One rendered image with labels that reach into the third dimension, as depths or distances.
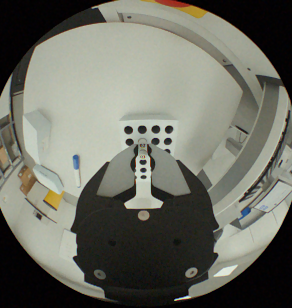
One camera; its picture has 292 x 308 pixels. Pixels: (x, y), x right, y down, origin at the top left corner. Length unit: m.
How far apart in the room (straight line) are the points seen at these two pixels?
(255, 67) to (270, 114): 0.09
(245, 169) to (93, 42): 0.34
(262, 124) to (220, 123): 0.10
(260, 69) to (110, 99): 0.29
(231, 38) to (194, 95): 0.15
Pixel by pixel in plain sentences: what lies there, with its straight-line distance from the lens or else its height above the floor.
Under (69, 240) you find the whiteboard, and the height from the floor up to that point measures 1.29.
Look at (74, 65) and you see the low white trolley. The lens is 0.22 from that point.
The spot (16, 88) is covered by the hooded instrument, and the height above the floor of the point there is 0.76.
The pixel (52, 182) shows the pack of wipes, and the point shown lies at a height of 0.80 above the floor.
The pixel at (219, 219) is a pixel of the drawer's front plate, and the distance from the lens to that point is 0.30.
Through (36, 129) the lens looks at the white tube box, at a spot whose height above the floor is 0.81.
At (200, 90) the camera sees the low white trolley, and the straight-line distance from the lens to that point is 0.19.
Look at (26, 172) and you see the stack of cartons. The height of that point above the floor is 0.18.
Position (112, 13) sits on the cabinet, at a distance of 0.27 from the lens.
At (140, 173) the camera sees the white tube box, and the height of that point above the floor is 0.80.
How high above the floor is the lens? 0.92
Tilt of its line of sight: 57 degrees down
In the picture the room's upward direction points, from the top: 177 degrees clockwise
